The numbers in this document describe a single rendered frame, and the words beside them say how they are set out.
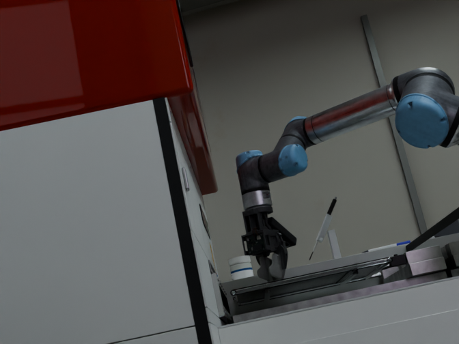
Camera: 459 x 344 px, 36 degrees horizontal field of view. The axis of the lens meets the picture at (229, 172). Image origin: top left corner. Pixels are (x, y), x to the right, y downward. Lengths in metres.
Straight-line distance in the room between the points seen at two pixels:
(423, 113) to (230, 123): 3.11
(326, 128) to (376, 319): 0.61
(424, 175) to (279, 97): 1.03
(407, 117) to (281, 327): 0.54
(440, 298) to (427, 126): 0.38
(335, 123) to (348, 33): 2.92
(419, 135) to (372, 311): 0.42
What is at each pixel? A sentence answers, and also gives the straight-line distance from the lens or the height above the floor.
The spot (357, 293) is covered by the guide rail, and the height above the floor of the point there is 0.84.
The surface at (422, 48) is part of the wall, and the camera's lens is 4.67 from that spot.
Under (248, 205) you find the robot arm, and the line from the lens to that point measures 1.81.
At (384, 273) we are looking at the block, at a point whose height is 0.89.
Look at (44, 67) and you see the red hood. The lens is 1.33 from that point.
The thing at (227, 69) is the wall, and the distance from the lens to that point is 4.71.
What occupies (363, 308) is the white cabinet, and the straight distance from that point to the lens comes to 1.38.
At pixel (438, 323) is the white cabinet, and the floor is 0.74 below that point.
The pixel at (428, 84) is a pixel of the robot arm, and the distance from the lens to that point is 1.63.
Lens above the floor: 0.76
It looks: 15 degrees up
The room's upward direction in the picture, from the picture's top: 12 degrees counter-clockwise
